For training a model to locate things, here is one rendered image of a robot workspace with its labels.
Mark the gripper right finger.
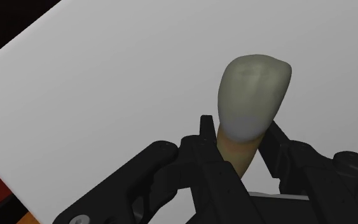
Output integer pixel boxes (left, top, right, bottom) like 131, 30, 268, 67
258, 120, 358, 224

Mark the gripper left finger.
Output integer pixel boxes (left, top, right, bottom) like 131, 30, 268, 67
52, 115, 264, 224

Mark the grey and tan tooth model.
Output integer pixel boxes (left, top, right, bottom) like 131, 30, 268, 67
216, 54, 293, 179

